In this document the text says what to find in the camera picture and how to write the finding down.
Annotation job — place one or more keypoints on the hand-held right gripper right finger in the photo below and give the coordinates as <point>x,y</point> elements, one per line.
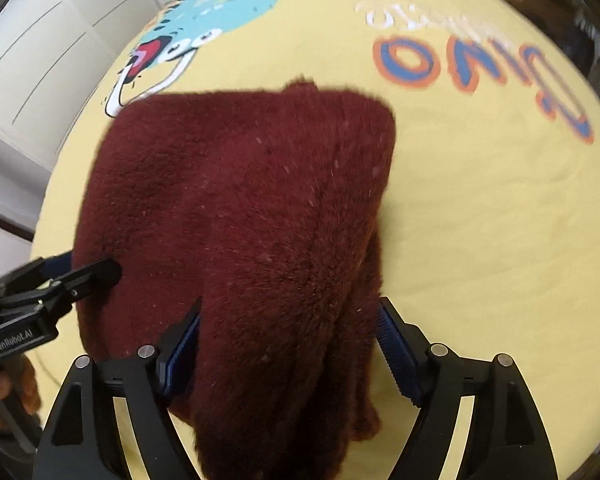
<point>400,355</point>

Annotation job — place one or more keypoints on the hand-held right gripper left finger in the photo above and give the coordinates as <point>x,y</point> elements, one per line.
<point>177,360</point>

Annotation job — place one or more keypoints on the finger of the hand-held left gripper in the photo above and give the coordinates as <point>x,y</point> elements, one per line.
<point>30,272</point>
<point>92,276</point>

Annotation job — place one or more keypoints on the maroon knit sweater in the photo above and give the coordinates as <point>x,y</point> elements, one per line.
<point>255,210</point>

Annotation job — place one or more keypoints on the person's left hand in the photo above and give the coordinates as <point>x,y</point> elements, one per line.
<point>25,385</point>

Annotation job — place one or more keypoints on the yellow printed blanket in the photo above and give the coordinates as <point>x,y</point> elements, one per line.
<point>480,235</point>

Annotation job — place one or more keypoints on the white wardrobe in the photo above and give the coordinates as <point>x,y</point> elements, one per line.
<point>55,35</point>

